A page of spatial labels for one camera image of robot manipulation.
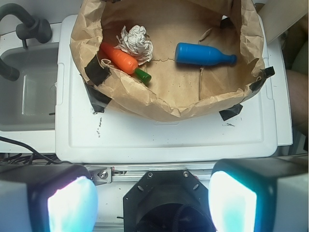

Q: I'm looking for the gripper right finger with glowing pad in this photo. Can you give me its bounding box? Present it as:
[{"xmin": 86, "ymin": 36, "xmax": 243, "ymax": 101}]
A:
[{"xmin": 208, "ymin": 157, "xmax": 309, "ymax": 232}]

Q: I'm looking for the black cable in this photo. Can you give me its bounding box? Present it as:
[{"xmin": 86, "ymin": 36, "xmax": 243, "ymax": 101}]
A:
[{"xmin": 0, "ymin": 136, "xmax": 73, "ymax": 165}]

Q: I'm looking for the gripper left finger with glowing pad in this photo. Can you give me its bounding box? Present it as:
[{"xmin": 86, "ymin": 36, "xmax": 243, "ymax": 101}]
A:
[{"xmin": 0, "ymin": 164, "xmax": 98, "ymax": 232}]

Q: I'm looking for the aluminium extrusion rail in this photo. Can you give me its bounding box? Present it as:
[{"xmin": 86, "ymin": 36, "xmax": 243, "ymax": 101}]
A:
[{"xmin": 84, "ymin": 161, "xmax": 215, "ymax": 185}]

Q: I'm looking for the crumpled white paper ball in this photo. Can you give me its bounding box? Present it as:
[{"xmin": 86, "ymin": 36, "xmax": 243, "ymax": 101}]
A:
[{"xmin": 114, "ymin": 25, "xmax": 154, "ymax": 65}]

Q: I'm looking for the dark grey toy faucet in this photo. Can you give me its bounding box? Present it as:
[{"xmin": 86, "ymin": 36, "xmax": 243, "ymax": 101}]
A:
[{"xmin": 0, "ymin": 3, "xmax": 53, "ymax": 82}]

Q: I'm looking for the black tape right rim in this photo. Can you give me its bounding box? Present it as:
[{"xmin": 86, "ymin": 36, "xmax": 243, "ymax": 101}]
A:
[{"xmin": 249, "ymin": 66, "xmax": 275, "ymax": 93}]

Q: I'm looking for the black tape front right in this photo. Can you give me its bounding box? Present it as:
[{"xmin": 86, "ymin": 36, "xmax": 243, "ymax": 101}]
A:
[{"xmin": 219, "ymin": 104, "xmax": 243, "ymax": 121}]

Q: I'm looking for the orange toy carrot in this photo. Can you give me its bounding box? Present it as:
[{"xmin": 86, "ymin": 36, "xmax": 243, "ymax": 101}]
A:
[{"xmin": 100, "ymin": 42, "xmax": 152, "ymax": 85}]

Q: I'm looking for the black tape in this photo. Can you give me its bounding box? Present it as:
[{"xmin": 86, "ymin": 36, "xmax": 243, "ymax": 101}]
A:
[
  {"xmin": 219, "ymin": 104, "xmax": 243, "ymax": 121},
  {"xmin": 84, "ymin": 55, "xmax": 112, "ymax": 113}
]

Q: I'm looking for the grey toy sink basin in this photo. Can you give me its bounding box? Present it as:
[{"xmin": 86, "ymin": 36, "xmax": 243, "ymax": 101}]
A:
[{"xmin": 0, "ymin": 43, "xmax": 58, "ymax": 131}]

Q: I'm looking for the blue plastic bottle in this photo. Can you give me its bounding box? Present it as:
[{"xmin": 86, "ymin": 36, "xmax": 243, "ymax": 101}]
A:
[{"xmin": 175, "ymin": 43, "xmax": 237, "ymax": 66}]

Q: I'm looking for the black tape front left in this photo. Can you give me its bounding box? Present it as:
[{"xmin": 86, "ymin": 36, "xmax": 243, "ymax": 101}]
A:
[{"xmin": 84, "ymin": 55, "xmax": 112, "ymax": 113}]

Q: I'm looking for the black octagonal mount plate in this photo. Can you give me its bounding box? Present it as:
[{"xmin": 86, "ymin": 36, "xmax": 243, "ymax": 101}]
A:
[{"xmin": 123, "ymin": 172, "xmax": 216, "ymax": 232}]

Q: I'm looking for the white plastic bin lid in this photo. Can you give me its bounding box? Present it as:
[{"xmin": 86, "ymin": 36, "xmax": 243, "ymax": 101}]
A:
[{"xmin": 55, "ymin": 15, "xmax": 278, "ymax": 163}]

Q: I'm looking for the brown paper bag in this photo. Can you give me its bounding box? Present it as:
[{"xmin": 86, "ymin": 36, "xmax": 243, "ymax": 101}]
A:
[{"xmin": 70, "ymin": 0, "xmax": 265, "ymax": 122}]

